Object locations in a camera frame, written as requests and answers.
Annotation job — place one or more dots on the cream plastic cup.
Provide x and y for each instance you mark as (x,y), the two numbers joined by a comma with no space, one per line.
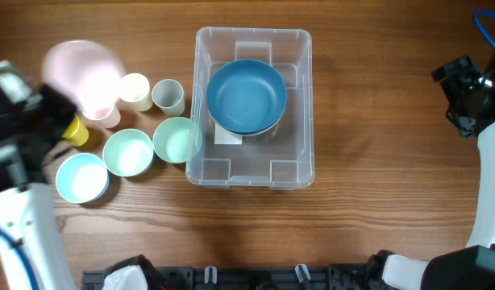
(135,90)

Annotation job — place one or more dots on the dark blue plate in bin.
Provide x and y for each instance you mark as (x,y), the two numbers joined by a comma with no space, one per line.
(244,82)

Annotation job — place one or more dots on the dark blue plate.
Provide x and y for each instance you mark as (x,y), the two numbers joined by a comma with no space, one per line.
(244,82)
(247,119)

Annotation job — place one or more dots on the pink plastic cup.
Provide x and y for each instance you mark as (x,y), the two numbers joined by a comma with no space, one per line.
(108,117)

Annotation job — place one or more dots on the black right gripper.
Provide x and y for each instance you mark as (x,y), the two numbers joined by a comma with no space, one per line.
(451,79)

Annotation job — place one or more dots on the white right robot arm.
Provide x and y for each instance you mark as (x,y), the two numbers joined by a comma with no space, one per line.
(470,268)

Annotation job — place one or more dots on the pink bowl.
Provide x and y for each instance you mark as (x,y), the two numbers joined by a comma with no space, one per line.
(86,72)

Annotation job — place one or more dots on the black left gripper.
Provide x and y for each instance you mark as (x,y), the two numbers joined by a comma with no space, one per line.
(66,106)

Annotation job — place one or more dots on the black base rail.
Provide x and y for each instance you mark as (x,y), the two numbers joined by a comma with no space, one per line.
(321,278)

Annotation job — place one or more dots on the clear plastic storage bin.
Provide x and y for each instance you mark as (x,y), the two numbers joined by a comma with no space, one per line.
(281,157)

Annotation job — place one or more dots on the white paper label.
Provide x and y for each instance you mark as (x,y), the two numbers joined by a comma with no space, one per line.
(225,137)

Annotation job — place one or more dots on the mint green bowl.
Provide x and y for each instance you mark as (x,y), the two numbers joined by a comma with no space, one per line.
(177,140)
(128,153)

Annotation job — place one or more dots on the light blue bowl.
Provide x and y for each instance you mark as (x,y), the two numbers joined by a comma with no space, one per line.
(82,178)

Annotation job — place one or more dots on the grey plastic cup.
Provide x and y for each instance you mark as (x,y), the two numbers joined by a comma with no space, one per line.
(169,96)

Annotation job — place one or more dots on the yellow plastic cup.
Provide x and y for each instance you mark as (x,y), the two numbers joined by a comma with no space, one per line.
(76,134)

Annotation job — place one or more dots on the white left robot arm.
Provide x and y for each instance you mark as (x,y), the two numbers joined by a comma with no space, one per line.
(31,250)

